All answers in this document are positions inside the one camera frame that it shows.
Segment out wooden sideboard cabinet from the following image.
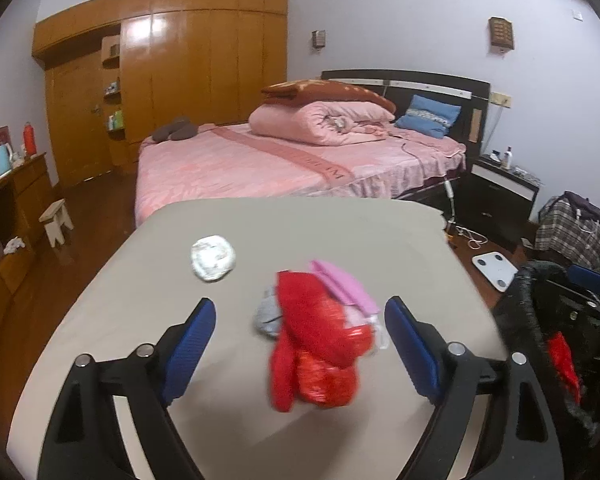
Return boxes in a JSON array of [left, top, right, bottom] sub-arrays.
[[0, 152, 56, 411]]

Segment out black white nightstand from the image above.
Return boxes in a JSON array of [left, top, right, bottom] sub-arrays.
[[456, 157, 540, 252]]

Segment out white cloth in cabinet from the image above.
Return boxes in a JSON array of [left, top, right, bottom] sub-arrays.
[[3, 236, 27, 256]]

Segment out red thermos bottle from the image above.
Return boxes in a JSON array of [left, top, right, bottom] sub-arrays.
[[23, 122, 38, 157]]

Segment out white lotion bottle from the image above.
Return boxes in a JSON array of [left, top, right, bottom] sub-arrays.
[[501, 146, 513, 170]]

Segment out brown folded blanket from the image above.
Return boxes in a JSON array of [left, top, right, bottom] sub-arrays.
[[261, 79, 396, 114]]

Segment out plaid fabric bag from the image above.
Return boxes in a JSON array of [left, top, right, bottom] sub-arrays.
[[534, 191, 600, 271]]

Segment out brown wall plaque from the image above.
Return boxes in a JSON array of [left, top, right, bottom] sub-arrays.
[[488, 16, 515, 52]]

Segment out grey table cover cloth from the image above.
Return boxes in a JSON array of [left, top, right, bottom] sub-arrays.
[[7, 197, 506, 479]]

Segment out small wall switch box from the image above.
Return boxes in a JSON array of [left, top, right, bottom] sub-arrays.
[[311, 29, 326, 51]]

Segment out black bed headboard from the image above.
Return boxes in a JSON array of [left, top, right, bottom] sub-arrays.
[[321, 68, 491, 156]]

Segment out folded pink quilt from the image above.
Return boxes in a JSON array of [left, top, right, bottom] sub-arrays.
[[248, 101, 394, 146]]

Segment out crumpled white paper ball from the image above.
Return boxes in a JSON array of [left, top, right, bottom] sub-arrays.
[[190, 235, 236, 283]]

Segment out red plastic bag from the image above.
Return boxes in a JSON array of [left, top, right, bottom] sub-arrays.
[[296, 297, 375, 408]]

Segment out pink plastic hanger piece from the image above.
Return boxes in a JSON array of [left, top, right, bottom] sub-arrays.
[[309, 260, 379, 318]]

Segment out blue pillow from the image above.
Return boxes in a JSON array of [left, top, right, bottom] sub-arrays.
[[394, 94, 462, 139]]

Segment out dark grey clothes on bed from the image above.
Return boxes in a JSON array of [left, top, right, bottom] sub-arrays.
[[151, 117, 199, 143]]

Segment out white power strip cable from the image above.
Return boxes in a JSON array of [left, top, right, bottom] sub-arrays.
[[442, 176, 489, 252]]

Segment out small white wooden stool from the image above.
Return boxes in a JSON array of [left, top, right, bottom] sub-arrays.
[[38, 198, 74, 248]]

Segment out pink covered bed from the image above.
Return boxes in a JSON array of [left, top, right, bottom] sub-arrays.
[[134, 125, 466, 224]]

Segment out white bathroom scale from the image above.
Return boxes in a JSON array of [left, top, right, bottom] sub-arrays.
[[471, 252, 518, 292]]

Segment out wooden wardrobe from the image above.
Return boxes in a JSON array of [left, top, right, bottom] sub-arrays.
[[32, 0, 288, 188]]

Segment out black trash bag bin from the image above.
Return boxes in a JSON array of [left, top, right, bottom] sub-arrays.
[[492, 260, 600, 479]]

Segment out light blue electric kettle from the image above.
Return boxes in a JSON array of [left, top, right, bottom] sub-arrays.
[[0, 142, 14, 177]]

